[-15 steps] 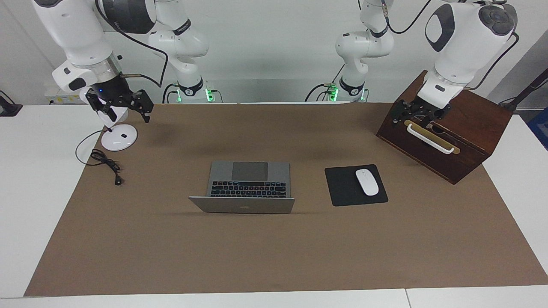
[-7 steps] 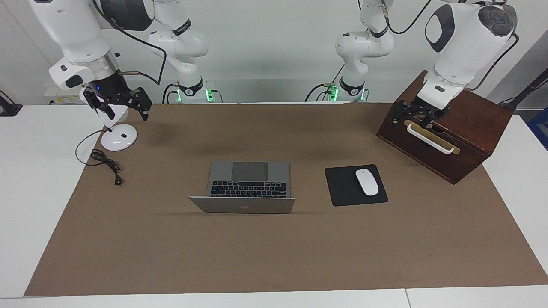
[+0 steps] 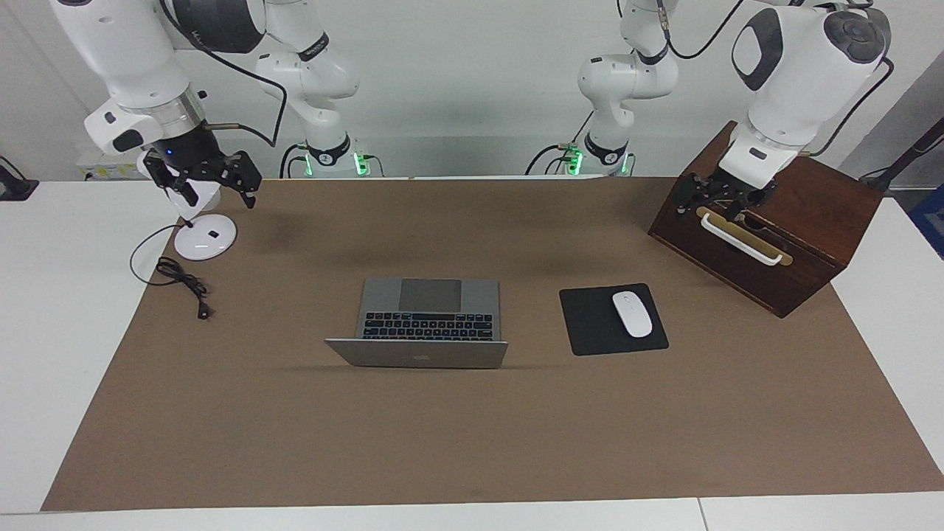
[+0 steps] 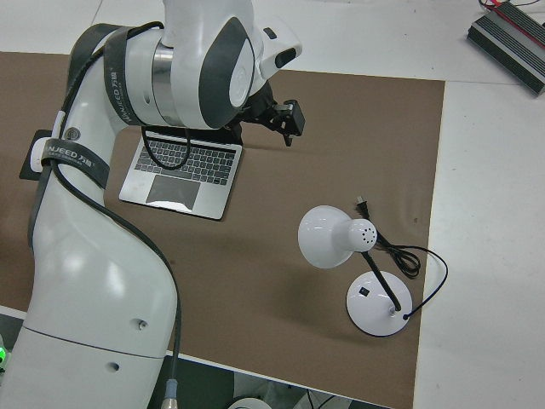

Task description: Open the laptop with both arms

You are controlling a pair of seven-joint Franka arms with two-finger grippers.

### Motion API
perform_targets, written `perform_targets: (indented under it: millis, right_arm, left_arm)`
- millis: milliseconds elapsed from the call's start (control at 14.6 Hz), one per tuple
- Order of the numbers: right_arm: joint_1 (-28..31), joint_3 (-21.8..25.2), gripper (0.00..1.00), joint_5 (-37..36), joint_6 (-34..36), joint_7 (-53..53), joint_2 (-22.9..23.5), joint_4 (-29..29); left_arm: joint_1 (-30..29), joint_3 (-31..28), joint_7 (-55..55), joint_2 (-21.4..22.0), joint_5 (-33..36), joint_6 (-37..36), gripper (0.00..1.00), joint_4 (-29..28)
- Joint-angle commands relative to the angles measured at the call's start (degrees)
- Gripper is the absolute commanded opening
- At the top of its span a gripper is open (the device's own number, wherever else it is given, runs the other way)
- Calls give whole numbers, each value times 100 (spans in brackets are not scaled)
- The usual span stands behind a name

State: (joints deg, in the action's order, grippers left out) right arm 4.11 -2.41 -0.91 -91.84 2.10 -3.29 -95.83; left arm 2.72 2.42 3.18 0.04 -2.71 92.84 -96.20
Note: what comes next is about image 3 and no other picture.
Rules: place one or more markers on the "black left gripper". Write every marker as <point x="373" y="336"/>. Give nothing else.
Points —
<point x="737" y="192"/>

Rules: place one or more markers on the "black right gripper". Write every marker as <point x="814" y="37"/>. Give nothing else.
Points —
<point x="192" y="155"/>

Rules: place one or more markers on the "silver laptop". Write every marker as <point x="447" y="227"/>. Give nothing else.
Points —
<point x="428" y="354"/>

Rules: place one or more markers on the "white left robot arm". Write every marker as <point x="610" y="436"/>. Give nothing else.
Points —
<point x="796" y="81"/>

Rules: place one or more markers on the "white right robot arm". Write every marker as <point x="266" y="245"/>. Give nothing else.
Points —
<point x="125" y="59"/>

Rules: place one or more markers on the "white desk lamp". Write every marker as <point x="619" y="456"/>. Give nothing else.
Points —
<point x="206" y="240"/>

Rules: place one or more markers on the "dark brown wooden box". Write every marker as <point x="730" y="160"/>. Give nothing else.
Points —
<point x="818" y="221"/>

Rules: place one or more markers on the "white power strip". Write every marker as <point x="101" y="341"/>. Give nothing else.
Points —
<point x="103" y="171"/>

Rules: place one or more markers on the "white computer mouse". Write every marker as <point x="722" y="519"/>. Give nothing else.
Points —
<point x="633" y="315"/>

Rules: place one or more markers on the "black mouse pad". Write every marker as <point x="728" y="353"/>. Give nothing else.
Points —
<point x="590" y="324"/>

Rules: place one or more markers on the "black tripod pole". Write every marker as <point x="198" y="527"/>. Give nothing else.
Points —
<point x="903" y="158"/>

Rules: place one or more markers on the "blue crate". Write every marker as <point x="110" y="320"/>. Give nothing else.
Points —
<point x="931" y="221"/>

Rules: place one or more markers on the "brown table mat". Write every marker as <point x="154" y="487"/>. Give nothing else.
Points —
<point x="472" y="435"/>

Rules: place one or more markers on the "black clamp mount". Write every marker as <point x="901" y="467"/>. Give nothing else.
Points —
<point x="15" y="188"/>

